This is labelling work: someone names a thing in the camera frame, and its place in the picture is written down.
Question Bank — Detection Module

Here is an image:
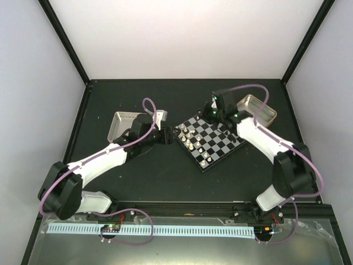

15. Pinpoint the silver tin tray pink rim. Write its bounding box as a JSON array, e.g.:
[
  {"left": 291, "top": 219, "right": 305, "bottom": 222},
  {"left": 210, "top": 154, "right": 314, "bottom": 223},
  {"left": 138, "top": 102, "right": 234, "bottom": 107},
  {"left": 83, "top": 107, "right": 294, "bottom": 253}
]
[{"left": 107, "top": 112, "right": 140, "bottom": 143}]

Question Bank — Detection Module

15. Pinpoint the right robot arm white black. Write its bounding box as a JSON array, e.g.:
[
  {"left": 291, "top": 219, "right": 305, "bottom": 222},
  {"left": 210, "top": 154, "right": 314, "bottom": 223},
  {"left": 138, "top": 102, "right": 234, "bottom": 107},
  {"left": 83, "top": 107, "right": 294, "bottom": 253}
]
[{"left": 199, "top": 103, "right": 318, "bottom": 222}]

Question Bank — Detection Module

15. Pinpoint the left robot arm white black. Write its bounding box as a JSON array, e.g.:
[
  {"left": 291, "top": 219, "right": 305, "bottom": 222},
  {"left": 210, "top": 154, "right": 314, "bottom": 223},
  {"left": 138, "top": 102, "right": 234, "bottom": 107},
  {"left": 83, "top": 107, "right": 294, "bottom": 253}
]
[{"left": 38, "top": 110, "right": 180, "bottom": 220}]

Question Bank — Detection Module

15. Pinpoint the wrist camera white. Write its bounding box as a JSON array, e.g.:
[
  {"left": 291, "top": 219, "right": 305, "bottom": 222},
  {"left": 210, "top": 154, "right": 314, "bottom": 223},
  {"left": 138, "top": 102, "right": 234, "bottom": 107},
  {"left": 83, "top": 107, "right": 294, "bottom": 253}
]
[
  {"left": 211, "top": 90, "right": 238, "bottom": 114},
  {"left": 156, "top": 110, "right": 168, "bottom": 130}
]

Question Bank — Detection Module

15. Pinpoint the circuit board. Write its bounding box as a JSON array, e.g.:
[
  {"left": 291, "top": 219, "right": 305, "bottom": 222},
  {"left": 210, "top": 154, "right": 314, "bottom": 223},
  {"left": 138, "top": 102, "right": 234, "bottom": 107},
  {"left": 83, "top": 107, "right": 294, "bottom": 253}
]
[
  {"left": 254, "top": 226, "right": 283, "bottom": 236},
  {"left": 101, "top": 224, "right": 120, "bottom": 232}
]

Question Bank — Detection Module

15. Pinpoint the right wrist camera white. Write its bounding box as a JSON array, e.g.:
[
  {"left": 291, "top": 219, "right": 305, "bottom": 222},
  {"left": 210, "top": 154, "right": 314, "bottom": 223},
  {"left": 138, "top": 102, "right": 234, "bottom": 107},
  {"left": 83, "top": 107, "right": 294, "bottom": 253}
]
[{"left": 211, "top": 90, "right": 238, "bottom": 114}]

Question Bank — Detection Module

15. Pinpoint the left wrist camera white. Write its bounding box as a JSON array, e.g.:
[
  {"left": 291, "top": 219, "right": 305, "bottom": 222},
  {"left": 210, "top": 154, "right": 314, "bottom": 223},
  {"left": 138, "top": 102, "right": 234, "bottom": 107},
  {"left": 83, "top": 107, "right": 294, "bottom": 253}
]
[{"left": 156, "top": 110, "right": 168, "bottom": 130}]

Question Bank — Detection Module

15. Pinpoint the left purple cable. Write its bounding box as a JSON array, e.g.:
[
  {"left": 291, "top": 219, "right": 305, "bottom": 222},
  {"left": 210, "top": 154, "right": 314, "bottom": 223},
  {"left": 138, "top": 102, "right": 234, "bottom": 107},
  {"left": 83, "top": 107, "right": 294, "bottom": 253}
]
[{"left": 38, "top": 97, "right": 158, "bottom": 246}]

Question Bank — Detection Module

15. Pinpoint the checkered chess board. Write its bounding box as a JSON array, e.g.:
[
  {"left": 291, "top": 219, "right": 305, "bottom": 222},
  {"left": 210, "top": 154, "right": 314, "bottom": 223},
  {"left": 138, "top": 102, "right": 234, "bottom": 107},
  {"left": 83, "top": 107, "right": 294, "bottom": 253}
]
[{"left": 178, "top": 115, "right": 245, "bottom": 172}]

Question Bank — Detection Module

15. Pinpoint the left circuit board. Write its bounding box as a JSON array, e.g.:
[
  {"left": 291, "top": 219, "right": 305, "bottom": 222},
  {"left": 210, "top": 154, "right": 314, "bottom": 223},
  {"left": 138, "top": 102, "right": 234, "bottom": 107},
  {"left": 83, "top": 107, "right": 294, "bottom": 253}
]
[{"left": 101, "top": 224, "right": 120, "bottom": 232}]

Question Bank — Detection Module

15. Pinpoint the gold tin box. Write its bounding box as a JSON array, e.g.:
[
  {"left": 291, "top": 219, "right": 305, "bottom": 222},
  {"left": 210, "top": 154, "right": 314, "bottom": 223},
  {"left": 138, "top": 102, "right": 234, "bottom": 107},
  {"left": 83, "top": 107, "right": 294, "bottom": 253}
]
[{"left": 237, "top": 94, "right": 277, "bottom": 127}]

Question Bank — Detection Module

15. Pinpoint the black mounting rail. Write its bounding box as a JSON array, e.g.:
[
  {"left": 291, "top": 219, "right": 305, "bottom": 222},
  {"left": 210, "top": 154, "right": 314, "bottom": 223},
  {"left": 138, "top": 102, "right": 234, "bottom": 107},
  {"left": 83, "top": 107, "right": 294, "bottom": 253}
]
[{"left": 86, "top": 202, "right": 336, "bottom": 224}]

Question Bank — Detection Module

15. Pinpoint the right circuit board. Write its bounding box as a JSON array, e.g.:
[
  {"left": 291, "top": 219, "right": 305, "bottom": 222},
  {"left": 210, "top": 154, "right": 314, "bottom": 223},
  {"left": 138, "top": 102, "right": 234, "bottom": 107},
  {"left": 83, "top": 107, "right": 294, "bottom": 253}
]
[{"left": 254, "top": 226, "right": 283, "bottom": 236}]

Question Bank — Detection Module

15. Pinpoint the light blue slotted cable duct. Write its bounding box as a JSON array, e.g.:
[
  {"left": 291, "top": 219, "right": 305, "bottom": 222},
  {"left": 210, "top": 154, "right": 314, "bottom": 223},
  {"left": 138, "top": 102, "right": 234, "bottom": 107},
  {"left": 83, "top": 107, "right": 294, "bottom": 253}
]
[{"left": 46, "top": 223, "right": 255, "bottom": 239}]

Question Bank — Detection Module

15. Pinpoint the black chess pieces row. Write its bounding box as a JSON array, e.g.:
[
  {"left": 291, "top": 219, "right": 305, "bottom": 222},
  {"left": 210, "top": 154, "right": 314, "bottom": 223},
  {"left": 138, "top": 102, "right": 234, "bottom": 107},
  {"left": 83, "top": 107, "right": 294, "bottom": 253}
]
[{"left": 217, "top": 124, "right": 237, "bottom": 142}]

